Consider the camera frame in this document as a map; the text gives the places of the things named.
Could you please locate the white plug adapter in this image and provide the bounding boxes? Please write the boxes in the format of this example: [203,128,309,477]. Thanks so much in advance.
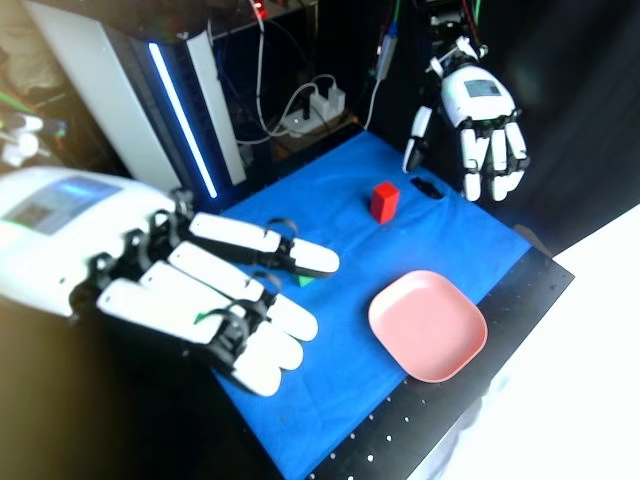
[310,85,347,117]

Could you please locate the red block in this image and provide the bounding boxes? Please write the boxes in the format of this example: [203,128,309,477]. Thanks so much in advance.
[369,182,400,225]

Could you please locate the grey hanging connector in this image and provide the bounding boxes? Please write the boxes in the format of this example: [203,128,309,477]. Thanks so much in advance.
[374,29,400,81]

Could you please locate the white tower with light strip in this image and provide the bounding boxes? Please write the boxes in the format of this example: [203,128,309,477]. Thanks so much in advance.
[24,0,248,201]

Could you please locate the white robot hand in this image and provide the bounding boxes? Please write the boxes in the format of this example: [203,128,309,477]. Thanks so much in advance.
[402,64,531,204]
[0,167,342,399]

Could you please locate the pink square plate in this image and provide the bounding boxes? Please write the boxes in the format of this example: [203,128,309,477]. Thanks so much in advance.
[367,269,489,385]

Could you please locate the blue cloth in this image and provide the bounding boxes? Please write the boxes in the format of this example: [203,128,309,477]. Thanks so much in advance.
[212,130,532,480]

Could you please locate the white cable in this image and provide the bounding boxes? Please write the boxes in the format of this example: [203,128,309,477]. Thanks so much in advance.
[252,14,282,137]

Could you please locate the white power strip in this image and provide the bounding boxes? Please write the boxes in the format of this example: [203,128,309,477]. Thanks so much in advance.
[279,104,347,139]

